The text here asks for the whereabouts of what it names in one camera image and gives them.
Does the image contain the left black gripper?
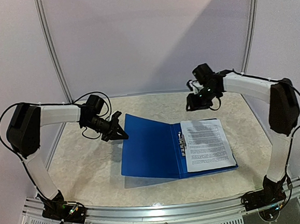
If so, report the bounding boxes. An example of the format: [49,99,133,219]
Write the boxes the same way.
[81,113,128,143]

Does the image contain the blue plastic folder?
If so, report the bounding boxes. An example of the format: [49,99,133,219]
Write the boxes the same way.
[121,114,238,180]

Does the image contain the printed paper sheet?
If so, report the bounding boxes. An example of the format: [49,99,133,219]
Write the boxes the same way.
[180,118,237,173]

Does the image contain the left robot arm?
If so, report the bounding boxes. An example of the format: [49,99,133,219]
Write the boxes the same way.
[2,91,128,220]

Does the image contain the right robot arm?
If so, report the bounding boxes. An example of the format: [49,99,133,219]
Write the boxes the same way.
[186,64,300,184]

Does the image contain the metal folder clip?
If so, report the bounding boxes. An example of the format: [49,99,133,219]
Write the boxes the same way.
[178,131,187,157]

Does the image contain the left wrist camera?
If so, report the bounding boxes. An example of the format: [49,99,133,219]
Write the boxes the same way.
[111,111,122,120]

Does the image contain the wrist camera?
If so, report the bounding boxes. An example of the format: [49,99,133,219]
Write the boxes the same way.
[186,80,203,94]
[111,111,122,120]

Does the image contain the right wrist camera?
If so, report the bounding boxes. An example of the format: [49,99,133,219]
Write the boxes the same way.
[186,80,203,94]

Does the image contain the aluminium front rail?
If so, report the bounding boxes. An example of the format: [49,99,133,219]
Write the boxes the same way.
[21,178,300,224]

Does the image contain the right aluminium frame post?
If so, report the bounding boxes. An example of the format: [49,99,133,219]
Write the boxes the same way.
[241,0,258,73]

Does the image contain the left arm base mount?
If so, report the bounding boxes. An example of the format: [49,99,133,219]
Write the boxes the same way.
[37,191,87,224]

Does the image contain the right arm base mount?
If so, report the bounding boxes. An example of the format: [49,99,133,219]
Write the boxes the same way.
[240,174,293,222]

